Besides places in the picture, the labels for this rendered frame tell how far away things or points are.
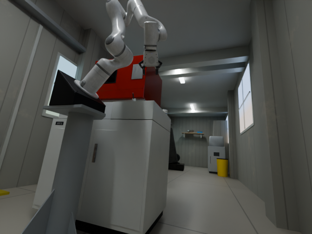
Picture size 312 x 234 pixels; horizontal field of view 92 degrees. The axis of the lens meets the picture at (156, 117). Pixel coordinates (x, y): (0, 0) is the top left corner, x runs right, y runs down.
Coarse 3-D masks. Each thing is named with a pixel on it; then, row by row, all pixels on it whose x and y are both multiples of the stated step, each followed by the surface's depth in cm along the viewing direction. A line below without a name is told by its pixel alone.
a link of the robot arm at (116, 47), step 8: (112, 0) 109; (112, 8) 110; (120, 8) 114; (112, 16) 112; (120, 16) 111; (112, 24) 111; (120, 24) 109; (112, 32) 104; (120, 32) 103; (112, 40) 95; (120, 40) 98; (112, 48) 97; (120, 48) 99
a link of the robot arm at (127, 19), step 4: (132, 0) 109; (136, 0) 108; (140, 0) 110; (128, 4) 112; (132, 4) 108; (136, 4) 106; (140, 4) 106; (128, 8) 113; (132, 8) 109; (128, 12) 115; (132, 12) 114; (124, 16) 120; (128, 16) 118; (124, 20) 122; (128, 20) 121; (128, 24) 125
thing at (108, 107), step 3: (108, 102) 125; (111, 102) 124; (108, 105) 124; (111, 105) 123; (105, 108) 124; (108, 108) 123; (111, 108) 122; (105, 111) 123; (108, 111) 122; (111, 111) 121; (60, 114) 137; (108, 114) 122; (60, 117) 136; (63, 117) 135; (66, 117) 134; (105, 117) 122; (108, 117) 121
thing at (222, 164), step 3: (219, 159) 508; (222, 159) 502; (225, 159) 501; (219, 162) 506; (222, 162) 500; (225, 162) 499; (219, 165) 504; (222, 165) 498; (225, 165) 498; (219, 168) 503; (222, 168) 497; (225, 168) 496; (219, 171) 501; (222, 171) 495; (225, 171) 494; (219, 174) 500; (222, 174) 493; (225, 174) 493
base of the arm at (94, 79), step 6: (96, 66) 102; (90, 72) 103; (96, 72) 101; (102, 72) 102; (84, 78) 103; (90, 78) 102; (96, 78) 102; (102, 78) 104; (78, 84) 100; (84, 84) 102; (90, 84) 102; (96, 84) 104; (102, 84) 108; (84, 90) 100; (90, 90) 104; (96, 90) 107; (96, 96) 110
